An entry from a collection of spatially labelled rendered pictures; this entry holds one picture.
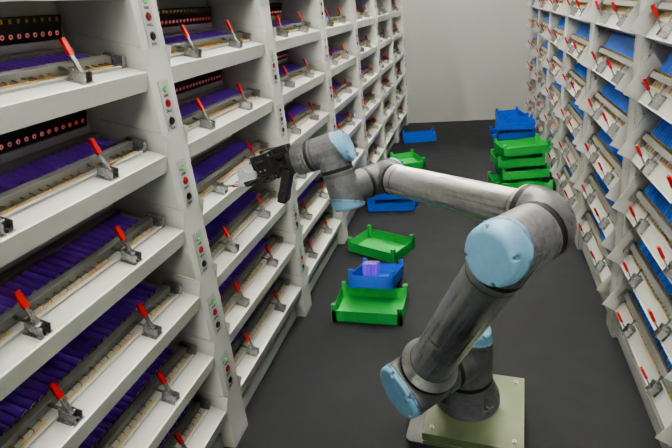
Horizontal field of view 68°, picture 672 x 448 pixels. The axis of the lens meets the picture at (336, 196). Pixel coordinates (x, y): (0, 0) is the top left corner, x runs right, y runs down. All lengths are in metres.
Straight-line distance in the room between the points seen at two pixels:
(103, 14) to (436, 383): 1.17
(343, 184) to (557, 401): 1.01
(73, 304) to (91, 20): 0.63
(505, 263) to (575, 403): 1.02
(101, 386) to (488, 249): 0.83
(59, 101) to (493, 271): 0.84
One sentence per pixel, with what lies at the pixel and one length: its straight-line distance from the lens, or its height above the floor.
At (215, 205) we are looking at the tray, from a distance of 1.47.
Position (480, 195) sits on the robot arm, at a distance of 1.13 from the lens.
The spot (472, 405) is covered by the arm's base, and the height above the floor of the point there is 0.15.
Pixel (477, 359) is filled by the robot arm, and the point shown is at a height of 0.31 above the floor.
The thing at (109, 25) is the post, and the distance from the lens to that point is 1.29.
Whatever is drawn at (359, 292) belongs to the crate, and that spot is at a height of 0.02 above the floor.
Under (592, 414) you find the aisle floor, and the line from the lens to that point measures 1.84.
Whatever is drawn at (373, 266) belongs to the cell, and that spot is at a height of 0.09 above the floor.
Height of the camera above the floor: 1.24
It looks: 21 degrees down
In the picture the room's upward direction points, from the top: 6 degrees counter-clockwise
